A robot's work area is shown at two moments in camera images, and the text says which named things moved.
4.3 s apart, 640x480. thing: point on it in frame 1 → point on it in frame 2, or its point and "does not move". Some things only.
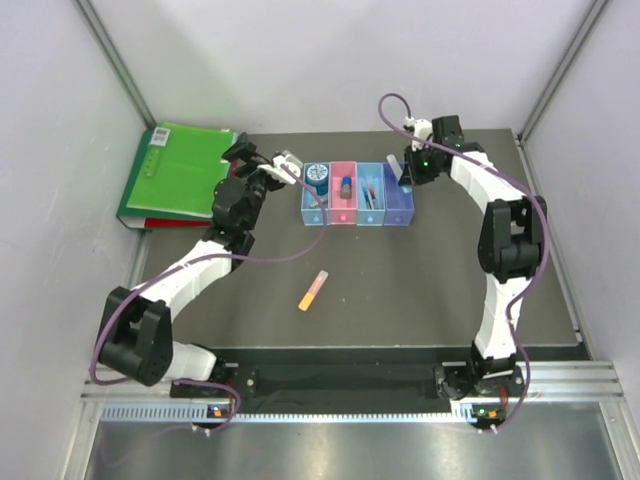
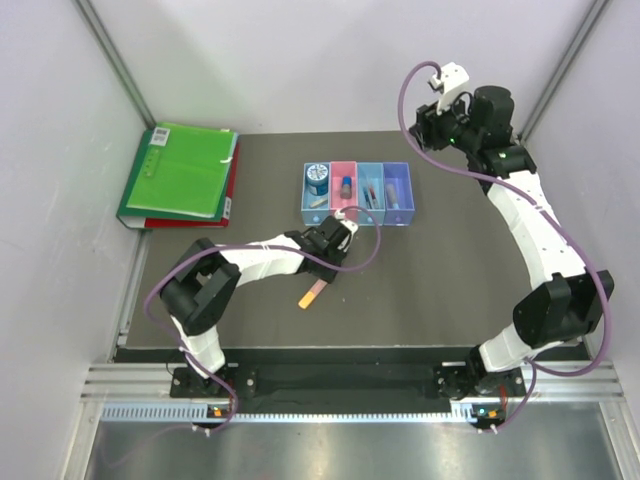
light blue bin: x=311 y=213 does not move
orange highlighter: x=315 y=287 does not move
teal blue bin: x=370 y=173 does not move
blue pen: x=375 y=186 → x=367 y=197
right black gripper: x=410 y=175 → x=429 y=123
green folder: x=181 y=169 does not move
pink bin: x=343 y=211 does not move
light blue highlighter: x=391 y=159 → x=391 y=196
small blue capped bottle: x=346 y=185 does not move
